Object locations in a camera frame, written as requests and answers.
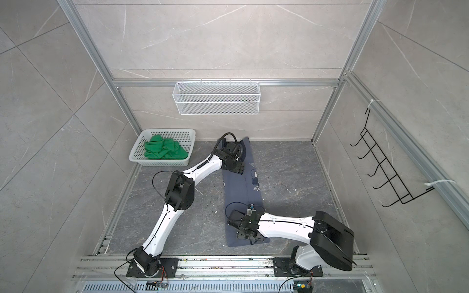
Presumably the black wire hook rack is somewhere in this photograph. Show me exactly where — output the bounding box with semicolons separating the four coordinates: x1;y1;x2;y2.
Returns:
350;109;435;208

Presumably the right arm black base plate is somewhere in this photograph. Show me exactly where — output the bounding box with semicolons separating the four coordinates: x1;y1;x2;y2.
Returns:
272;258;324;278

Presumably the white wire mesh shelf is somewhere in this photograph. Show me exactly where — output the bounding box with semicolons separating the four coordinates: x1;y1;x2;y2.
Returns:
172;81;261;115

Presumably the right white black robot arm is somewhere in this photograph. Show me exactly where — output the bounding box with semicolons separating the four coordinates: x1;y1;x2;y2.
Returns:
227;206;355;277

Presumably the green tank top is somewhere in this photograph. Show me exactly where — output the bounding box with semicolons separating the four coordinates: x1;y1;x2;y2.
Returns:
144;135;188;160

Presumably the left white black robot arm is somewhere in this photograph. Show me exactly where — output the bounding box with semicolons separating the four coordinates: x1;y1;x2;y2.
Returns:
133;138;246;277

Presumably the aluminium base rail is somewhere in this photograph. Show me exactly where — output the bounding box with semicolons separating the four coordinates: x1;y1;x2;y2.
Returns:
71;255;382;293

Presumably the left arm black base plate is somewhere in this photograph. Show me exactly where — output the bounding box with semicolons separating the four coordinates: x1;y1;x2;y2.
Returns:
126;258;179;278

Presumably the blue-grey tank top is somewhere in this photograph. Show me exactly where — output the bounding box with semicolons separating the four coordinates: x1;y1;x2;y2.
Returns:
222;137;263;224

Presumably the white plastic laundry basket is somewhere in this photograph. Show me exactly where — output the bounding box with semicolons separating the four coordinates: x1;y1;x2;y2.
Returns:
128;129;195;167

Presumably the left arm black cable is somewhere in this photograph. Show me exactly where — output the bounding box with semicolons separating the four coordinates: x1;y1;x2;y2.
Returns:
212;132;239;155

